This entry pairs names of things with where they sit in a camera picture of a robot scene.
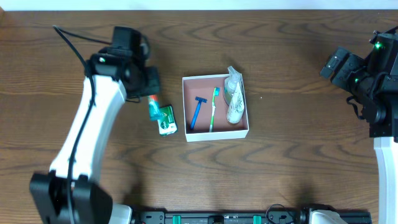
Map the clear pump sanitizer bottle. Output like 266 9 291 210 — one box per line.
224 66 243 105

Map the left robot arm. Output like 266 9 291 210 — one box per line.
29 26 160 223

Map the blue disposable razor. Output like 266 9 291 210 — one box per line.
190 96 207 130

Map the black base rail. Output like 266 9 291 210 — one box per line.
130 203 373 224

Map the green soap packet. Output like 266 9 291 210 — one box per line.
157 105 178 136

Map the Colgate toothpaste tube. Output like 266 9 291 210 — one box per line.
147 95 162 121

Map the green white toothbrush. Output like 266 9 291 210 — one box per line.
209 87 220 133

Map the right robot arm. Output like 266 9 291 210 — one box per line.
320 27 397 223

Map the white lotion tube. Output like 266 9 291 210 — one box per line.
226 82 245 124

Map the white open cardboard box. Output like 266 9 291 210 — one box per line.
182 74 249 142

